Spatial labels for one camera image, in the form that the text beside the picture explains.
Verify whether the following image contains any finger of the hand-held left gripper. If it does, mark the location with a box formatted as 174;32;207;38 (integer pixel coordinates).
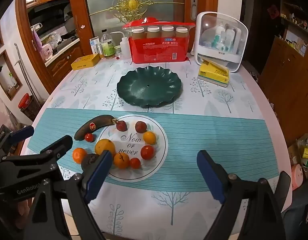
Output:
0;126;35;153
1;135;73;173

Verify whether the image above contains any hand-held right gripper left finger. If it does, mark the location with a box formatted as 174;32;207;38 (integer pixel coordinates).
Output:
25;151;113;240

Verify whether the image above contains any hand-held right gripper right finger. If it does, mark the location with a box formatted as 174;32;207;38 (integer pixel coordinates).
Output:
197;150;286;240

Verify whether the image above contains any dark avocado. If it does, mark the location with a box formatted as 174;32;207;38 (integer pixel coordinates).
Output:
81;153;101;172

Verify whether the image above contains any tangerine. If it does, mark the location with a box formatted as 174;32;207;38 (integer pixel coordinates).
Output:
113;152;130;169
72;147;88;164

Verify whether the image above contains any large orange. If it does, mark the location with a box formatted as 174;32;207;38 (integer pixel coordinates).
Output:
95;139;116;159

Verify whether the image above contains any overripe dark banana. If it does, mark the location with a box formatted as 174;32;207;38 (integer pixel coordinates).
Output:
74;114;119;140

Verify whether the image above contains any dark green scalloped plate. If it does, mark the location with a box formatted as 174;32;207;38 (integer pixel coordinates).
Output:
116;66;182;108

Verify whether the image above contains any red lidded container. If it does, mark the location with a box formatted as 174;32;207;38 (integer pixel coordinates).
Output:
18;93;32;109

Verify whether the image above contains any teal striped placemat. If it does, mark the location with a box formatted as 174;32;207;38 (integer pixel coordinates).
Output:
27;108;280;192

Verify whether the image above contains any large red tomato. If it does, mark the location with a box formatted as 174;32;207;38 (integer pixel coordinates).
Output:
140;145;155;160

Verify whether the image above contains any yellow tomato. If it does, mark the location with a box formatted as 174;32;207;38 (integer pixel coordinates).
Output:
143;131;157;145

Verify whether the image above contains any tree-print tablecloth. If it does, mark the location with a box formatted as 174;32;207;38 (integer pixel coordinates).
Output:
17;55;293;240

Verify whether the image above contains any pink round container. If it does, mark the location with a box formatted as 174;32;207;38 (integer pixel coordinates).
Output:
292;164;305;190

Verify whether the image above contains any grey chair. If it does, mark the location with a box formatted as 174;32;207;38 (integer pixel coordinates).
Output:
274;171;308;240

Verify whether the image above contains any flat yellow box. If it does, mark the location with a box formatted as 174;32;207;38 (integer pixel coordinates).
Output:
70;54;100;70

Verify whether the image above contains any yellow tissue pack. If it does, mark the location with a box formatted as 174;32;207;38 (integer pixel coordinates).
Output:
198;60;230;87

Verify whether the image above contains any white and blue carton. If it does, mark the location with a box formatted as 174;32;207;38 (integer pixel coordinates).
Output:
90;37;101;55

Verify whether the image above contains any wooden sideboard cabinet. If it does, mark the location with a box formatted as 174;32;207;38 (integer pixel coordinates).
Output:
258;36;308;145

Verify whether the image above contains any white storage box clear lid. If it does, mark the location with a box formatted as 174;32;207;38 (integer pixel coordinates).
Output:
193;12;249;73

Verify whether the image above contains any clear bottle green label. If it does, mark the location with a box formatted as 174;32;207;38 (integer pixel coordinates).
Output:
101;29;116;59

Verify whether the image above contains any white wash bottle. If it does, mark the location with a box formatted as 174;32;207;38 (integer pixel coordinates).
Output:
110;31;131;58

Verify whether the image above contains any red paper cup package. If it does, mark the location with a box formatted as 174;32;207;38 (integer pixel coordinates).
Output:
122;17;196;64

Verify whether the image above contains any gold door ornament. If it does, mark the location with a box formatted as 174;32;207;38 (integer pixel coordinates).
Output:
90;0;184;22

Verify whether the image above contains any silver door handle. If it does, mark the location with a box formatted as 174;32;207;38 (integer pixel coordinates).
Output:
190;0;198;21

